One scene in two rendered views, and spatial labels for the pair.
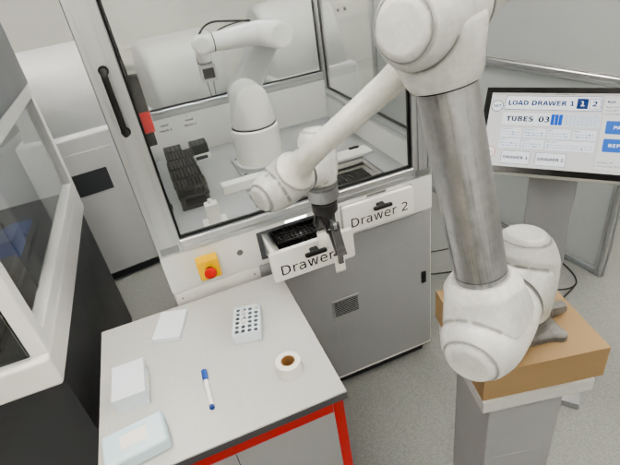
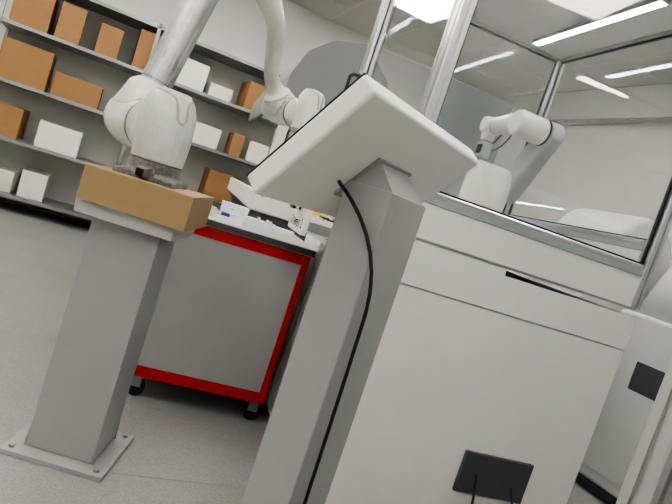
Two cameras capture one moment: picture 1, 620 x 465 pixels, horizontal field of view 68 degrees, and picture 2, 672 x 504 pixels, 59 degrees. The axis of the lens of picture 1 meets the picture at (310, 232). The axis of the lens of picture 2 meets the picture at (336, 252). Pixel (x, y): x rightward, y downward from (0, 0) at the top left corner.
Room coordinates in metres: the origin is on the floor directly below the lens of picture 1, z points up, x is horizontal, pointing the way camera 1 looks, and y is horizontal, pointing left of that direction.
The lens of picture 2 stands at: (1.41, -2.22, 0.96)
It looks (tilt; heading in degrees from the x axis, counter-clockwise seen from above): 4 degrees down; 90
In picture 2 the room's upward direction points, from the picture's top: 18 degrees clockwise
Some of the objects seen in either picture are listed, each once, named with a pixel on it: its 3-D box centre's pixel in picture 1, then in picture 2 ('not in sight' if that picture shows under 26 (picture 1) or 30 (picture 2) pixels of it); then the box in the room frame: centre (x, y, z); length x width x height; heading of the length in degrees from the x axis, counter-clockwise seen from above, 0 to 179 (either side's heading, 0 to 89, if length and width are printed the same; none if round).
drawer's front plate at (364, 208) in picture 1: (378, 209); not in sight; (1.46, -0.26, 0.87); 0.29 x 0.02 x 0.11; 106
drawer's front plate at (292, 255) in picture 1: (313, 255); (300, 217); (1.24, 0.00, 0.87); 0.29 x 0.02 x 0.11; 106
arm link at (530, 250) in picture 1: (519, 272); (165, 125); (0.81, -0.46, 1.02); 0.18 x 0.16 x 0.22; 137
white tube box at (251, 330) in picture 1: (247, 323); (258, 224); (1.07, 0.24, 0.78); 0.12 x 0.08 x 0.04; 0
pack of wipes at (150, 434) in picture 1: (137, 442); not in sight; (0.71, 0.50, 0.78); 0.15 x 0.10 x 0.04; 112
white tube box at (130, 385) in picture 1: (130, 385); (234, 209); (0.89, 0.55, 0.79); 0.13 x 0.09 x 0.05; 15
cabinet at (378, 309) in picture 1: (290, 267); (409, 375); (1.85, 0.13, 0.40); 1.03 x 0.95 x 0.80; 106
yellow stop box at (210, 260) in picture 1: (208, 267); not in sight; (1.27, 0.35, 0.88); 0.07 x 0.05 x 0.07; 106
